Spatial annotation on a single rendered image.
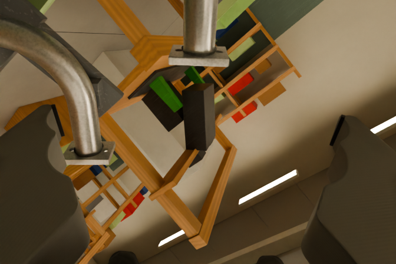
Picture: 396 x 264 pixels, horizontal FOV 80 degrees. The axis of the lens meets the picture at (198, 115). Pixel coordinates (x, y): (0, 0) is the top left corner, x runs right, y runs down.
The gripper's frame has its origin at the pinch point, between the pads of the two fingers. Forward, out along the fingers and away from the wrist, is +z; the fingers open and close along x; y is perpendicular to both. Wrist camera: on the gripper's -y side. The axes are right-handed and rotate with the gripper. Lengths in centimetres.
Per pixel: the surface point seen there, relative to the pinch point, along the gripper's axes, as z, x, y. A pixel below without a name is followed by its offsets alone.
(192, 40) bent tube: 10.7, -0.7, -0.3
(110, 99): 16.2, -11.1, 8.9
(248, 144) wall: 498, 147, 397
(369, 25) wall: 512, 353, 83
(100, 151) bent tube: 11.6, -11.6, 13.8
